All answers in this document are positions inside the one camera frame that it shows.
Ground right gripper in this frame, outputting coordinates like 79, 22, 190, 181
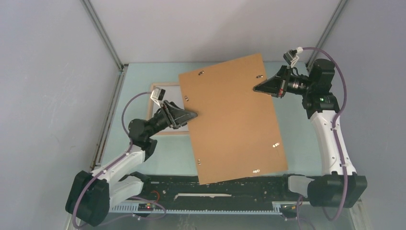
253, 66, 313, 98

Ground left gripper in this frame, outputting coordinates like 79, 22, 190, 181
146, 100, 200, 138

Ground printed photo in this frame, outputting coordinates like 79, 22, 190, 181
152, 82, 189, 135

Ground wooden picture frame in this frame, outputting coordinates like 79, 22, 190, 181
147, 82, 189, 136

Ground brown backing board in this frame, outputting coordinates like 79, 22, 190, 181
179, 53, 288, 184

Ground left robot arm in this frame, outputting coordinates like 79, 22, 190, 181
65, 100, 198, 227

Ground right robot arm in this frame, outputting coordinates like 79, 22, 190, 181
253, 59, 368, 208

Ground right corner metal profile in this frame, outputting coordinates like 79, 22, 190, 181
306, 0, 350, 71

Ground corner metal profile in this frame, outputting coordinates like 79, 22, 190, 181
306, 0, 350, 71
80, 0, 124, 71

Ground left corner metal profile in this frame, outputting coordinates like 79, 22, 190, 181
80, 0, 124, 71

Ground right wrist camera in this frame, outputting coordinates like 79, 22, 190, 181
283, 47, 303, 68

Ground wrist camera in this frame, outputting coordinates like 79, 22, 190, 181
150, 87, 166, 106
283, 47, 303, 68

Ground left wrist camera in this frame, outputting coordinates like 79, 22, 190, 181
150, 87, 166, 106

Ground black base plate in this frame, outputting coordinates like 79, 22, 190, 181
121, 172, 311, 212

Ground aluminium rail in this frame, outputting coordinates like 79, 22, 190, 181
108, 181, 362, 204

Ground white cable duct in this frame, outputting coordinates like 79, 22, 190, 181
111, 204, 283, 215

